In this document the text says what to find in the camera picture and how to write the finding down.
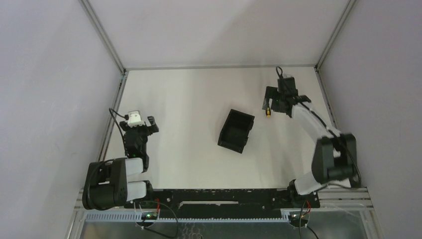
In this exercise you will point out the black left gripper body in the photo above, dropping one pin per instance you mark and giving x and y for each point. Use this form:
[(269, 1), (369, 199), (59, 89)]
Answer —
[(139, 129)]

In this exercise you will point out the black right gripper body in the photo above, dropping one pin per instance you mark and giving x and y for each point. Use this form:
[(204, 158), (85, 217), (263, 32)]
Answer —
[(273, 92)]

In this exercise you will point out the yellow black screwdriver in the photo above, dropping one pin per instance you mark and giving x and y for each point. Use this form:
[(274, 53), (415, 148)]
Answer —
[(268, 112)]

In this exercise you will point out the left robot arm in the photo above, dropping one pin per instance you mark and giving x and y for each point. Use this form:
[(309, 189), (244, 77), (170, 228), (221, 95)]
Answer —
[(106, 185)]

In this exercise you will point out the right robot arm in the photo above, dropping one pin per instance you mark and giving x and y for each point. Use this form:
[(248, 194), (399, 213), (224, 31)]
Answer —
[(335, 154)]

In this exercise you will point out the black plastic bin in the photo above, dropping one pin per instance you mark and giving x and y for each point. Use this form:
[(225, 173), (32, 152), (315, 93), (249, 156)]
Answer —
[(235, 131)]

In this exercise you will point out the left controller board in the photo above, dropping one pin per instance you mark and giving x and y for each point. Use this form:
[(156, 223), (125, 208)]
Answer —
[(149, 216)]

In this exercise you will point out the controller board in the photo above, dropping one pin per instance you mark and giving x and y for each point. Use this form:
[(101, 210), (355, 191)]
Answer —
[(149, 216), (298, 221)]

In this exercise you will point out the right controller board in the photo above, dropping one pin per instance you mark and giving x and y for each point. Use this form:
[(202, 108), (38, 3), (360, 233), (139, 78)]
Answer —
[(298, 221)]

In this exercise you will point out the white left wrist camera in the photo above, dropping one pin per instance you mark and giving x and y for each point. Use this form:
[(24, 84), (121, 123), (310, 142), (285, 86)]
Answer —
[(135, 119)]

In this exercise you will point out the aluminium frame rail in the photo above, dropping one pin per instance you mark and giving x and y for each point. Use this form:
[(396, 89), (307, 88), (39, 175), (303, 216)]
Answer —
[(111, 123)]

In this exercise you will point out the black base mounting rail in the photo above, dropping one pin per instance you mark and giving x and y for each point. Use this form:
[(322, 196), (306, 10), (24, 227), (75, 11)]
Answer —
[(224, 203)]

